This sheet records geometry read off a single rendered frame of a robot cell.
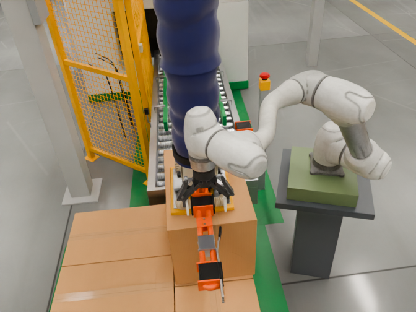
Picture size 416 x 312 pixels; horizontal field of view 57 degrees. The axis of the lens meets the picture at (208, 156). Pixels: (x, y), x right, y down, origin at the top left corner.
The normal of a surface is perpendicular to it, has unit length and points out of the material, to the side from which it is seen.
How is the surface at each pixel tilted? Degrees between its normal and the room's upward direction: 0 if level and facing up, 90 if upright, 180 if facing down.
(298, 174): 3
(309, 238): 90
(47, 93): 90
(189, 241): 90
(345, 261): 0
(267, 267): 0
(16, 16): 90
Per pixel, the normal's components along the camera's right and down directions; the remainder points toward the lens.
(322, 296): -0.05, -0.79
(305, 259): -0.23, 0.60
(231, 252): 0.11, 0.60
